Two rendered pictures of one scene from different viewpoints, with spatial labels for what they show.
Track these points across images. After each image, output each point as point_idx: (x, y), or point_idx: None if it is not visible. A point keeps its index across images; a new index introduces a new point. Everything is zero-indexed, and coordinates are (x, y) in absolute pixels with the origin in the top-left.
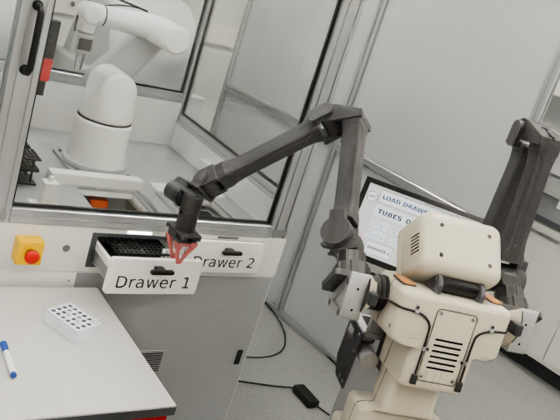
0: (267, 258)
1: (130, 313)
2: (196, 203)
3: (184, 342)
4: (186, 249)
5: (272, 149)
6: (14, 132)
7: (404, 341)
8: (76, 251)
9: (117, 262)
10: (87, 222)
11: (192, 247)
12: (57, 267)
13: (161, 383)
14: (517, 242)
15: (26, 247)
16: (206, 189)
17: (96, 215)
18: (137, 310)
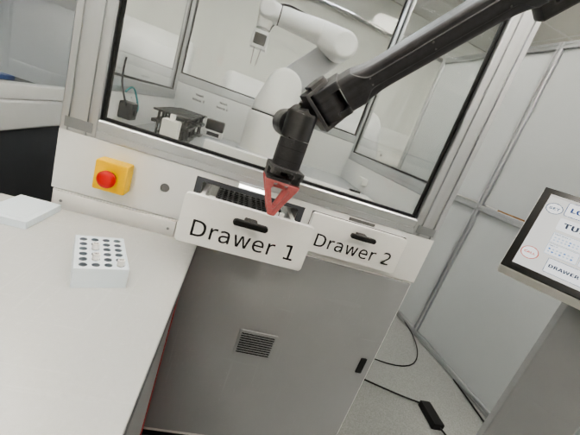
0: (407, 260)
1: (239, 285)
2: (300, 121)
3: (299, 334)
4: (308, 223)
5: (435, 26)
6: (98, 16)
7: None
8: (177, 194)
9: (192, 198)
10: (189, 160)
11: (291, 192)
12: (154, 209)
13: (133, 401)
14: None
15: (104, 167)
16: (320, 105)
17: (200, 154)
18: (247, 283)
